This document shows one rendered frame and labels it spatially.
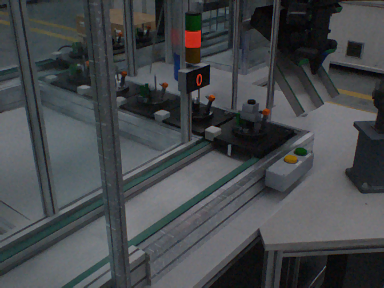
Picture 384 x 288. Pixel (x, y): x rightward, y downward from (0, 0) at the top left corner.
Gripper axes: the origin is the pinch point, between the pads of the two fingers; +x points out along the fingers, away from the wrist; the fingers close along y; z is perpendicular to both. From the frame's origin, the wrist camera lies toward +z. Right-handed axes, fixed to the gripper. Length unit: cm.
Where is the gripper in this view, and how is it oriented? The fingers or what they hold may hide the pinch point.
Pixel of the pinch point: (315, 64)
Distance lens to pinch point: 154.7
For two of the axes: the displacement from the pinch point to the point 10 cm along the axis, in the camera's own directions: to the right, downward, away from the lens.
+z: -7.8, -2.8, 5.7
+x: 0.0, 9.0, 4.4
